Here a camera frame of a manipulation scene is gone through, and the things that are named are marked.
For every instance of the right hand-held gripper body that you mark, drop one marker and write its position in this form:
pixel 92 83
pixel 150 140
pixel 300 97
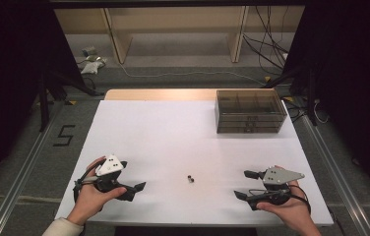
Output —
pixel 281 176

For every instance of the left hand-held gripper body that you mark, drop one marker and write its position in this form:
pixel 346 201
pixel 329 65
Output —
pixel 109 165

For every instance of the smoky clear acrylic drawer organizer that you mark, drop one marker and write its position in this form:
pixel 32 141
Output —
pixel 250 101

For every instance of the person's right hand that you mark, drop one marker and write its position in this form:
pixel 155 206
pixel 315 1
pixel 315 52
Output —
pixel 288 211

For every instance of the person's left hand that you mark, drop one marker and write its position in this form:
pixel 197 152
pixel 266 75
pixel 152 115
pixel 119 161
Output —
pixel 89 198

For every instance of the black metal stand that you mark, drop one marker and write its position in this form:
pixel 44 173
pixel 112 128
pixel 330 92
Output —
pixel 43 105
pixel 311 98

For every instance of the white cloth bag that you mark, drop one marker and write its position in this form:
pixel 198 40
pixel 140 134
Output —
pixel 91 67

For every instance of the grey small box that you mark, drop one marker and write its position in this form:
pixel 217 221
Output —
pixel 89 51

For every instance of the black curtain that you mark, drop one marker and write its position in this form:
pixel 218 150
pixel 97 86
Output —
pixel 353 82
pixel 12 82

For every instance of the aluminium floor rail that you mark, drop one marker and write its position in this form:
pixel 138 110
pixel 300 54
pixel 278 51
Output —
pixel 340 177
pixel 19 183

